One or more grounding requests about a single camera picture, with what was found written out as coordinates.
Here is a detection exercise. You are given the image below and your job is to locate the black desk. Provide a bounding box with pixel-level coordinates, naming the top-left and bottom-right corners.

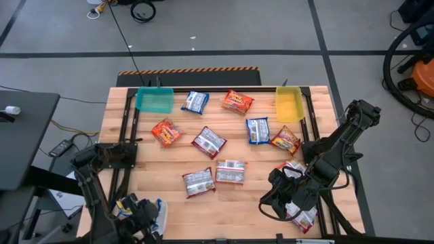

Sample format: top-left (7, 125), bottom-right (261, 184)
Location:
top-left (0, 90), bottom-right (61, 191)

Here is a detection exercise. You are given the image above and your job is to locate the coiled black cable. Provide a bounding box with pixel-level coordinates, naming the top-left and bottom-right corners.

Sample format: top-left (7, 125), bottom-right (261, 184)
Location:
top-left (130, 0), bottom-right (157, 24)

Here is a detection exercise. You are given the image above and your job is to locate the black power adapter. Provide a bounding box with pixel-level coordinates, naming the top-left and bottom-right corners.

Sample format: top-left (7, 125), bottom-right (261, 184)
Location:
top-left (48, 139), bottom-right (75, 158)

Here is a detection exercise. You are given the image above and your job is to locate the yellow white power plug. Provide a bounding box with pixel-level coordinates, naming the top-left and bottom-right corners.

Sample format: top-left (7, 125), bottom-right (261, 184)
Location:
top-left (86, 0), bottom-right (110, 20)

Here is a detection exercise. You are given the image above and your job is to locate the teal plastic bin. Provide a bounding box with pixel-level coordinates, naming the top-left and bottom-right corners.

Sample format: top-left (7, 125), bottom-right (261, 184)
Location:
top-left (135, 85), bottom-right (175, 115)

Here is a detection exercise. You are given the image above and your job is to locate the yellow plastic bin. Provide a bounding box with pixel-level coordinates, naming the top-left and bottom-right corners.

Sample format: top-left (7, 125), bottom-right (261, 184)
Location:
top-left (275, 85), bottom-right (305, 123)

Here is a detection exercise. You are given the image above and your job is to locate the thin black cable loop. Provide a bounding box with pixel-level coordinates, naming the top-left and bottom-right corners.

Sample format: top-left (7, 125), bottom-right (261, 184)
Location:
top-left (410, 101), bottom-right (431, 143)

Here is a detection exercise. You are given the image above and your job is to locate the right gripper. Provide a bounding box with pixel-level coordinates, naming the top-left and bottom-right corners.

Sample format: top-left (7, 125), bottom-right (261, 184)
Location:
top-left (260, 167), bottom-right (319, 220)

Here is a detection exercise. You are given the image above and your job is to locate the long black floor cable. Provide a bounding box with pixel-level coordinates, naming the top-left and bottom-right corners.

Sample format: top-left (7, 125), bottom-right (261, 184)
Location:
top-left (106, 0), bottom-right (147, 86)

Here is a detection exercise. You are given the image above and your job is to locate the black mat with hazard stripe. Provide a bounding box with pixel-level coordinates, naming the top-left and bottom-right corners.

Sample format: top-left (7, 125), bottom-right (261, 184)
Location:
top-left (116, 66), bottom-right (262, 87)

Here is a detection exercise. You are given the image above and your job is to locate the blue ramen noodle pack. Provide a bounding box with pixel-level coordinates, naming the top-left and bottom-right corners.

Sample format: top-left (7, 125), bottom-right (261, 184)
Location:
top-left (151, 198), bottom-right (169, 237)
top-left (180, 91), bottom-right (210, 115)
top-left (245, 117), bottom-right (271, 146)

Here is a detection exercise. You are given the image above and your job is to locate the white flat box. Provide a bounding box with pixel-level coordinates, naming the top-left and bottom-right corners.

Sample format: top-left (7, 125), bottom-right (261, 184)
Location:
top-left (47, 171), bottom-right (85, 220)

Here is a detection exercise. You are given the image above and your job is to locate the yellow floor cable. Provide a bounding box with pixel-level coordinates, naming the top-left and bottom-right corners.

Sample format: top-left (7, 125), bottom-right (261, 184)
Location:
top-left (50, 120), bottom-right (100, 136)

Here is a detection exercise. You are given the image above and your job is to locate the black vacuum hose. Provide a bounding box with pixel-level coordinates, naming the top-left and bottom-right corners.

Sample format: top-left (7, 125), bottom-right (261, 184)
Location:
top-left (382, 13), bottom-right (434, 119)

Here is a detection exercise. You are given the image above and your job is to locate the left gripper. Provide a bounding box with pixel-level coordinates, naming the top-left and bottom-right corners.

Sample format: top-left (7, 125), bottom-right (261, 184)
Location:
top-left (117, 193), bottom-right (162, 240)

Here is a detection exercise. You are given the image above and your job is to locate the black equipment case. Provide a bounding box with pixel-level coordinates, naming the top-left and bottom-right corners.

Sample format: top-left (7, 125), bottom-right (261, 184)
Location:
top-left (397, 0), bottom-right (434, 24)

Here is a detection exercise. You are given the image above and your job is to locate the orange shop vacuum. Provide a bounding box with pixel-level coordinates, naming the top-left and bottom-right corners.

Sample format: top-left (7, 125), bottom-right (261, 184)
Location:
top-left (411, 59), bottom-right (434, 99)

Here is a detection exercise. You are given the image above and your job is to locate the red ramen noodle pack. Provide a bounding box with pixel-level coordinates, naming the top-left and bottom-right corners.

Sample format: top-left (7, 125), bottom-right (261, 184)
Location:
top-left (191, 126), bottom-right (228, 160)
top-left (182, 167), bottom-right (216, 199)
top-left (276, 159), bottom-right (308, 180)
top-left (270, 125), bottom-right (302, 156)
top-left (215, 159), bottom-right (247, 186)
top-left (284, 201), bottom-right (319, 235)

